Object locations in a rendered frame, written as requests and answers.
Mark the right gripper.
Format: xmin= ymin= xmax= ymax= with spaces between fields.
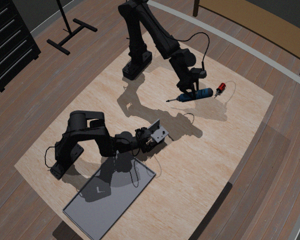
xmin=131 ymin=127 xmax=162 ymax=154

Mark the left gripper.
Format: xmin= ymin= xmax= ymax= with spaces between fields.
xmin=175 ymin=67 xmax=202 ymax=100

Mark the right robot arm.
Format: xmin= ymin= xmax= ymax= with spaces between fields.
xmin=50 ymin=110 xmax=133 ymax=179

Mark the dark blue electric screwdriver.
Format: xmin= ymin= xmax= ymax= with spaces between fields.
xmin=169 ymin=88 xmax=214 ymax=102

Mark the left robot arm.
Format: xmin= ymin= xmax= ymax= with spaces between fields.
xmin=118 ymin=0 xmax=196 ymax=76

